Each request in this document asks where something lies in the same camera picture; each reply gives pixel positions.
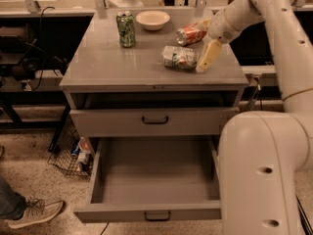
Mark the orange soda can lying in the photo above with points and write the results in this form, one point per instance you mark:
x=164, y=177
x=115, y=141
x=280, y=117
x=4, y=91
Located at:
x=190, y=34

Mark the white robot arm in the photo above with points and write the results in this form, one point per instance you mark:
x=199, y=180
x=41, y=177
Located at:
x=259, y=152

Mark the white bowl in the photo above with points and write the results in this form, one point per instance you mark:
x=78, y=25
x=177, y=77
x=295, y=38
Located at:
x=152, y=20

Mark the grey drawer cabinet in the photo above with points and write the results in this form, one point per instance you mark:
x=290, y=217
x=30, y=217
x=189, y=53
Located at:
x=105, y=76

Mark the closed upper drawer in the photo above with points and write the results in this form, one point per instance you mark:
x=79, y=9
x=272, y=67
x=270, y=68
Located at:
x=151, y=122

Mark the open middle drawer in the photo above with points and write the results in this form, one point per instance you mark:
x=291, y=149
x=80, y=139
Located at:
x=152, y=179

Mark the green soda can upright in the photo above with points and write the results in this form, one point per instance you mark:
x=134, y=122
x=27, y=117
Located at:
x=126, y=29

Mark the black wire basket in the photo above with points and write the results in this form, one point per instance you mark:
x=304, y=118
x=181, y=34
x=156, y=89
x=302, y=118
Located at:
x=64, y=155

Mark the silver green 7up can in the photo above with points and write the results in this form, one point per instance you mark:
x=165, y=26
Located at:
x=180, y=58

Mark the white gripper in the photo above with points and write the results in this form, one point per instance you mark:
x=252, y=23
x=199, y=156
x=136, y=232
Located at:
x=219, y=27

